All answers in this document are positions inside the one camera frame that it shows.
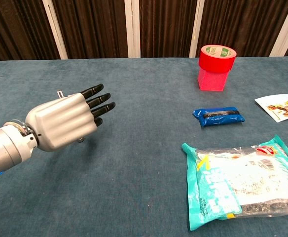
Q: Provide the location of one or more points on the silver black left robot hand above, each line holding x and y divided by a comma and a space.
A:
60, 121

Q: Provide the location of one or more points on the teal felt table cover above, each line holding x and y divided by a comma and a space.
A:
134, 148

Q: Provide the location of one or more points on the pink hexagonal block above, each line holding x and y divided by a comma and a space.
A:
211, 82

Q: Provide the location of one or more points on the blue cookie packet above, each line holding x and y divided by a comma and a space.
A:
218, 121

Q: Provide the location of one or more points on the teal snack bag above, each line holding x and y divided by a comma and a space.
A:
208, 185

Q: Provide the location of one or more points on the red tape roll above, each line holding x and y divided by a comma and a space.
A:
215, 63

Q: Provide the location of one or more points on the white picture card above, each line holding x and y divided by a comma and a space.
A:
282, 108

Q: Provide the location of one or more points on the white partition post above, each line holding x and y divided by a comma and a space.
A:
287, 29
197, 29
55, 32
133, 29

